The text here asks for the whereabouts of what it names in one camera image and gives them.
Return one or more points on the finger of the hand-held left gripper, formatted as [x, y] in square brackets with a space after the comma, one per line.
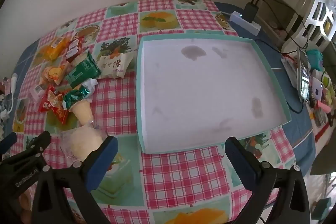
[39, 141]
[8, 141]

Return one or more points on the green foil cake packet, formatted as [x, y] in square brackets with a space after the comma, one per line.
[76, 95]

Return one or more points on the small pink packet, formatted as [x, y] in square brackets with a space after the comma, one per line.
[36, 92]

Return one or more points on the white plant-print snack packet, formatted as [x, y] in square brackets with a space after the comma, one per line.
[113, 64]

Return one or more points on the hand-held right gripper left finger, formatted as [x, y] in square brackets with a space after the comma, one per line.
[103, 161]

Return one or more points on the person's left hand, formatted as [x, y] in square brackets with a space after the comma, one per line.
[25, 207]

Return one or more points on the clear-wrapped round bun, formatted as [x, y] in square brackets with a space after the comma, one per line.
[81, 142]

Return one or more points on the white power strip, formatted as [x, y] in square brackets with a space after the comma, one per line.
[245, 21]

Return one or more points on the dark red biscuit packet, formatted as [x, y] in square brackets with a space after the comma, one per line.
[73, 48]

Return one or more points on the yellow peach-print snack packet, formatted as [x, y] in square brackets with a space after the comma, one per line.
[53, 74]

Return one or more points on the upright smartphone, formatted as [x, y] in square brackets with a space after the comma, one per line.
[303, 74]

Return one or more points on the teal shallow cardboard box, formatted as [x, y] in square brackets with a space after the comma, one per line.
[204, 92]

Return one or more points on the black charger plug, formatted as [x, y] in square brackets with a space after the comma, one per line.
[250, 12]

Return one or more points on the red snack packet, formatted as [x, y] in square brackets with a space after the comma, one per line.
[53, 104]

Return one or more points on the orange snack packet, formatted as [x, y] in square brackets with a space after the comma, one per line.
[52, 47]

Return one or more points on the white notebook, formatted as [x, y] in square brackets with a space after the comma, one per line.
[290, 67]

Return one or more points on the teal plastic object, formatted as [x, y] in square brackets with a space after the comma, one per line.
[315, 58]

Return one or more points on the white lattice shelf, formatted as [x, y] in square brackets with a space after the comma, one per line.
[319, 16]

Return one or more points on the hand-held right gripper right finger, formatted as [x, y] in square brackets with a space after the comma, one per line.
[240, 161]

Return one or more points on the purple white device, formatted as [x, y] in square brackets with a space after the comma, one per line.
[319, 90]

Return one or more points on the dark green biscuit packet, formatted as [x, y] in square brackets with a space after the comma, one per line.
[82, 69]

